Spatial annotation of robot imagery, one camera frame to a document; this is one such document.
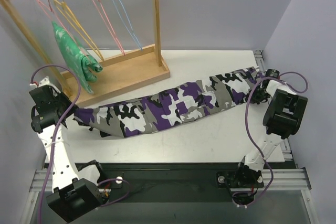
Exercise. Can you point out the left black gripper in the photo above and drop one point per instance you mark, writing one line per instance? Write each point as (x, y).
(67, 107)

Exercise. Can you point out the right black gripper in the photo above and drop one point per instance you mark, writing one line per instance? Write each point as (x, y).
(259, 94)

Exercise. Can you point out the purple camouflage trousers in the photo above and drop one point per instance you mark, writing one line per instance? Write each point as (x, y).
(171, 107)

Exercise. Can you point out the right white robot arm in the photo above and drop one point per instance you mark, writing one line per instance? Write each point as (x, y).
(282, 119)

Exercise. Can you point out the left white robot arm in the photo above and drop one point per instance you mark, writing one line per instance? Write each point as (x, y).
(75, 190)

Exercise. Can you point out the yellow plastic hanger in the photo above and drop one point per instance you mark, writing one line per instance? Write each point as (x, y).
(67, 13)

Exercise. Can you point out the green patterned garment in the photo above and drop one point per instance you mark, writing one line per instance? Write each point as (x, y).
(77, 58)

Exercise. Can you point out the wooden clothes rack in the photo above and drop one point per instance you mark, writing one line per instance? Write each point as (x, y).
(122, 73)

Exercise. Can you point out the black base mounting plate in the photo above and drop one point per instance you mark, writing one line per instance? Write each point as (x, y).
(178, 182)

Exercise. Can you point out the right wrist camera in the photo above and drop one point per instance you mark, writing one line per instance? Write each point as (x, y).
(272, 73)

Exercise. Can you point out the aluminium frame rail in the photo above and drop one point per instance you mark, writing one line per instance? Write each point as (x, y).
(276, 177)

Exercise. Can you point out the left pink wire hanger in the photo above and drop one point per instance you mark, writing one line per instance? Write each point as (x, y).
(51, 14)

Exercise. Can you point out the pink wire hanger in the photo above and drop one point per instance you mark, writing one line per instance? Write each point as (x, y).
(102, 13)
(51, 14)

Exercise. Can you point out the blue wire hanger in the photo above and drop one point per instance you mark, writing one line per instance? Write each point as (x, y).
(124, 17)

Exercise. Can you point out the right pink wire hanger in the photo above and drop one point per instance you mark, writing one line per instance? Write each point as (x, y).
(102, 13)

